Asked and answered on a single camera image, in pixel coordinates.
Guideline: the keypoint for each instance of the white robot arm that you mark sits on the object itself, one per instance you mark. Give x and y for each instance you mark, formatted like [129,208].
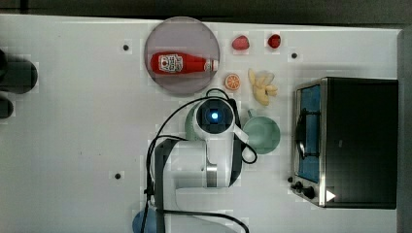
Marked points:
[212,160]

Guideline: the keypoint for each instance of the orange slice toy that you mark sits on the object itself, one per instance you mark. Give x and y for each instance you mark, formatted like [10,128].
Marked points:
[232,82]

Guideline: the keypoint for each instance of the mint green cup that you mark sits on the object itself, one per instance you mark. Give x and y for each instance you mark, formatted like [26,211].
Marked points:
[264,133]

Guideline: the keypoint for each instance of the peeled banana toy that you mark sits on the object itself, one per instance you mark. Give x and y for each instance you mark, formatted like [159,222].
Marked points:
[262,86]

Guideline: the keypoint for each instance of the red ketchup bottle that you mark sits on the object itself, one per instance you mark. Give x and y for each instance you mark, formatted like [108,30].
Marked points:
[177,63]

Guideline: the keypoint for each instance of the pink strawberry toy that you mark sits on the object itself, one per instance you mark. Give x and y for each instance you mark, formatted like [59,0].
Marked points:
[240,43]

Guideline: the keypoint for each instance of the grey round plate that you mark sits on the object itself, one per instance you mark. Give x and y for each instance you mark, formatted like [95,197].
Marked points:
[182,34]

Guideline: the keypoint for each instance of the red round fruit toy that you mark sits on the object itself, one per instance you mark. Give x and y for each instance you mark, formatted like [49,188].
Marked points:
[274,41]

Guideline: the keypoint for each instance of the blue cup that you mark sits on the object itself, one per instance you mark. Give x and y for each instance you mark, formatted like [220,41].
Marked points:
[150,226]

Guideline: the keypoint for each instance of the silver toaster oven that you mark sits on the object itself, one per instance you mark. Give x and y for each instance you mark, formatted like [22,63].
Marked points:
[344,143]

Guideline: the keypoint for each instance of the black pot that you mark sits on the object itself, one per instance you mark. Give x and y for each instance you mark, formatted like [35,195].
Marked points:
[17,75]

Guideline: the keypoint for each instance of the black round bowl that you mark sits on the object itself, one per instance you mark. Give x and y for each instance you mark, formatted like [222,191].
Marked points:
[6,108]

